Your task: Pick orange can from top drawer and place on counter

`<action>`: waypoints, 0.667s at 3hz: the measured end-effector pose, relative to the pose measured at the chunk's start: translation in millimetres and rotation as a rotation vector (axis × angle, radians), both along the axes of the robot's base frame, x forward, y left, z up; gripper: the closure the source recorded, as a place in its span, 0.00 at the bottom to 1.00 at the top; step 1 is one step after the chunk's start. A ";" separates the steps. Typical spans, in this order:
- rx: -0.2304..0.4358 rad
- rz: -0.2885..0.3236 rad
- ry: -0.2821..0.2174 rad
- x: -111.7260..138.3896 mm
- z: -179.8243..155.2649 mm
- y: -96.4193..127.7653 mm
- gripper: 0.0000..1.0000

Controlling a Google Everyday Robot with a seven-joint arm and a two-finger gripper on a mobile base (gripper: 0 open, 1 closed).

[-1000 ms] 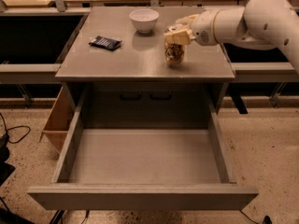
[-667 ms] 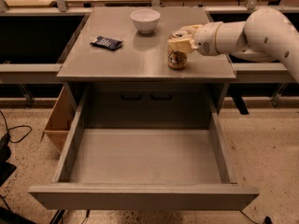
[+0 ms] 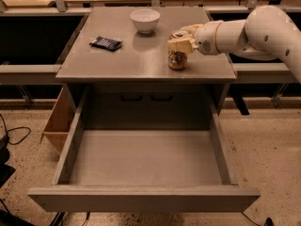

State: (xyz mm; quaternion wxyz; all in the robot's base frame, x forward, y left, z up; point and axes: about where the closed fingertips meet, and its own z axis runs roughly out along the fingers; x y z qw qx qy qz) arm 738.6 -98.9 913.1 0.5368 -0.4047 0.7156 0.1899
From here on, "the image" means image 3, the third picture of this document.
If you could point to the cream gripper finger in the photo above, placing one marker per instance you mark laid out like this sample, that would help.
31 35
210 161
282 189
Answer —
192 28
182 45

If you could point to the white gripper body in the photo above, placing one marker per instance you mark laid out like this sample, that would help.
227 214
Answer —
205 38

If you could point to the orange soda can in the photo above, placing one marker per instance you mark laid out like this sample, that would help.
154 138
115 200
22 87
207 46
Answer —
177 60

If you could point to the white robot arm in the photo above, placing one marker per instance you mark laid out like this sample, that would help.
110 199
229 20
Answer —
267 33

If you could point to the grey cabinet counter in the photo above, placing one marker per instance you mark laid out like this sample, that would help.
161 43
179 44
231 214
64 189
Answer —
140 59

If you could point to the open grey top drawer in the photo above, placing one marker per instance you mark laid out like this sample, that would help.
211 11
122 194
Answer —
145 156

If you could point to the white ceramic bowl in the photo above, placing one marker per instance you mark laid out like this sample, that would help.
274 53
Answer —
145 20

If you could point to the dark blue snack packet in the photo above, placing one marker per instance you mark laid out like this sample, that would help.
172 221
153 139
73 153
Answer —
106 44

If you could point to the brown cardboard box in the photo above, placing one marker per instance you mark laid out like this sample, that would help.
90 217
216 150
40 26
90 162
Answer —
58 125

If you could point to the black equipment at left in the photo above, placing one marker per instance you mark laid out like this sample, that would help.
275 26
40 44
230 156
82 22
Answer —
5 170

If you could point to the right black drawer handle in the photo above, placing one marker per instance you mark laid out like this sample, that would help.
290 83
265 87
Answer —
161 96

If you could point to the black drawer handle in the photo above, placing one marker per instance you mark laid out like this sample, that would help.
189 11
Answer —
131 96
161 96

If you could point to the left black drawer handle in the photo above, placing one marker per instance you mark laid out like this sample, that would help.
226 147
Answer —
131 96

